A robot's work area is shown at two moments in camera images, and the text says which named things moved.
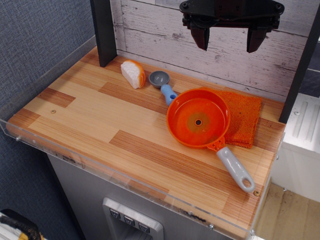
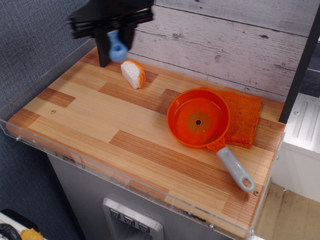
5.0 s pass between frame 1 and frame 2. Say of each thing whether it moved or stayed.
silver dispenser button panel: stayed
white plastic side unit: stayed
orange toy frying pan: stayed
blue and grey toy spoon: moved
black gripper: moved
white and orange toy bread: stayed
